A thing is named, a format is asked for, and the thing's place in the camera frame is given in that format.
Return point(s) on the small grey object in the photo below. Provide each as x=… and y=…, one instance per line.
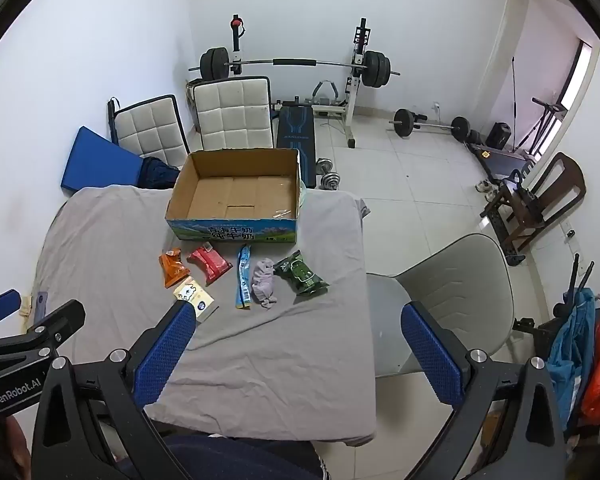
x=41, y=304

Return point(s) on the dark blue garment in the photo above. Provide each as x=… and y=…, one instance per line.
x=157, y=172

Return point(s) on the person's left forearm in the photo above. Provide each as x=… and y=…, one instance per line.
x=7, y=447

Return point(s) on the grey table cloth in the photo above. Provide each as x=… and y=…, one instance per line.
x=280, y=360

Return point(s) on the black weight bench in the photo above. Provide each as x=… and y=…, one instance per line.
x=295, y=135

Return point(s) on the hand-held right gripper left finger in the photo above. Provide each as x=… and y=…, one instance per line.
x=164, y=357

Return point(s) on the orange snack packet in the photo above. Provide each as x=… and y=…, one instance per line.
x=172, y=267

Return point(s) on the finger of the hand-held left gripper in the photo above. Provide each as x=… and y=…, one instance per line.
x=1, y=306
x=40, y=325

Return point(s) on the grey office chair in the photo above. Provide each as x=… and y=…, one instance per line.
x=455, y=280

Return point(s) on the barbell with black plates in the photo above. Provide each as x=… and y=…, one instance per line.
x=290, y=62

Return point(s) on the red snack packet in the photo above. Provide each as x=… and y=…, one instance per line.
x=208, y=260

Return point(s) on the white bench press rack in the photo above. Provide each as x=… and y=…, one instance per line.
x=357, y=85

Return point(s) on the yellow white snack packet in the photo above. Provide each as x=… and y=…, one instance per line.
x=196, y=297

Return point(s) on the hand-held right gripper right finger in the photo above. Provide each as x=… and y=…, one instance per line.
x=432, y=357

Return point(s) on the short barbell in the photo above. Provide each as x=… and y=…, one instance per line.
x=405, y=122

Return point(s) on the green snack packet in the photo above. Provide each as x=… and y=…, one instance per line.
x=300, y=275

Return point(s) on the white shoes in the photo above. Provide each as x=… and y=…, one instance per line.
x=486, y=187

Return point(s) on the black treadmill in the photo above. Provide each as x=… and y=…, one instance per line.
x=500, y=157

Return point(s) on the brown wooden chair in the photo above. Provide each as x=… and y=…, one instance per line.
x=555, y=195

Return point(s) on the white padded chair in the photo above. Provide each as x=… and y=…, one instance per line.
x=147, y=131
x=235, y=115

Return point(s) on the chrome dumbbell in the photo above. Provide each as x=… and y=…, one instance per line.
x=324, y=165
x=331, y=181

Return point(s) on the open cardboard box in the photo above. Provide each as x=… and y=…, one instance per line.
x=230, y=195

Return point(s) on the black speaker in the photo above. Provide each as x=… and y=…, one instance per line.
x=500, y=136

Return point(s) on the long blue packet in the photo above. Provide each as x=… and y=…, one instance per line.
x=243, y=280

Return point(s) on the blue bag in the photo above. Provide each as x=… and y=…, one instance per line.
x=572, y=350

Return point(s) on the person's dark pants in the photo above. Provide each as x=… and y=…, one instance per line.
x=240, y=460

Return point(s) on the purple crumpled sock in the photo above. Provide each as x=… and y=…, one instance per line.
x=263, y=281

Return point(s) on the blue foam mat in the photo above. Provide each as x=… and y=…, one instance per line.
x=95, y=160

